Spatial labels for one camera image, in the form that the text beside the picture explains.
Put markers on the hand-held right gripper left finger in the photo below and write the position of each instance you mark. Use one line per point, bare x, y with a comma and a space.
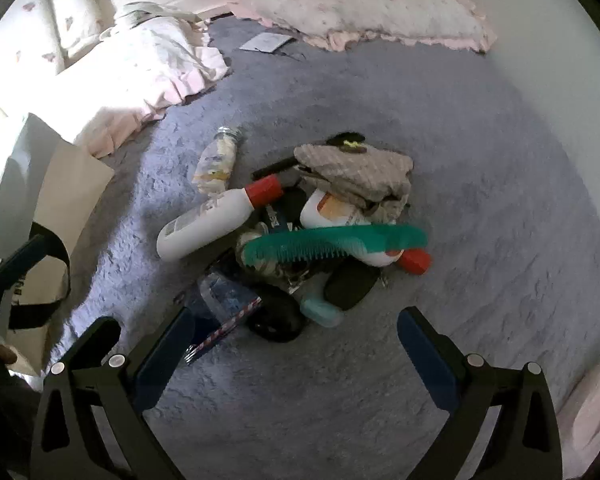
165, 355

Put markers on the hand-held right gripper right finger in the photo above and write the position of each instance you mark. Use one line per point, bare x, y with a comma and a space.
425, 355

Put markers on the clear plastic container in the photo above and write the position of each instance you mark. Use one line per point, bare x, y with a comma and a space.
225, 295

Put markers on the black round object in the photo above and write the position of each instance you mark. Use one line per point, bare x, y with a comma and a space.
275, 320

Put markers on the white orange-label bottle red cap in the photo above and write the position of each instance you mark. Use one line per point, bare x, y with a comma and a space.
325, 210

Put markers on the red white striped packet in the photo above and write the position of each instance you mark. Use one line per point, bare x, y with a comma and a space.
230, 327

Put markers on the black oval case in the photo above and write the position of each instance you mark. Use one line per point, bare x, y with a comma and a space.
350, 287

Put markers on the teal small container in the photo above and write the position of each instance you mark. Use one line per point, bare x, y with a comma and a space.
322, 312

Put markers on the large white bottle red cap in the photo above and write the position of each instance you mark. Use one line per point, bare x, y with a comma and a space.
205, 220

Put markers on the beige scrunchie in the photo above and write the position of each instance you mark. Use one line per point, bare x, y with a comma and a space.
252, 237

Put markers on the green comb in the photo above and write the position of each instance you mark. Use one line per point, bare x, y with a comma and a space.
330, 240

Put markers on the pale pink cloth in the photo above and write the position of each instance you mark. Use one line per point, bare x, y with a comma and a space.
592, 405

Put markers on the blue metal tool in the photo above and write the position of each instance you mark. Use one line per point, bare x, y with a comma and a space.
275, 217

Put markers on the grey knitted cloth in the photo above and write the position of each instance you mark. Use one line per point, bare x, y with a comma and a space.
355, 170

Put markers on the clear bottle with cotton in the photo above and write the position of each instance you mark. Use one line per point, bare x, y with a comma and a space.
215, 160

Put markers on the black hair clip yellow mark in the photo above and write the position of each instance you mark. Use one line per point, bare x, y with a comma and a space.
342, 139

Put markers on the white pink ruffled quilt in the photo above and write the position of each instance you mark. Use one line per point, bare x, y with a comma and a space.
130, 75

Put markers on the white paper sheet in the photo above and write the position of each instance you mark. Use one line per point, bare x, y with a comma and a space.
266, 42

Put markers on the pink ruffled pillow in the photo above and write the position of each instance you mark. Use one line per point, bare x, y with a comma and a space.
380, 10

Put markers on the white printed cushion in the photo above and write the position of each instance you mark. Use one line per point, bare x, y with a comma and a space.
25, 35

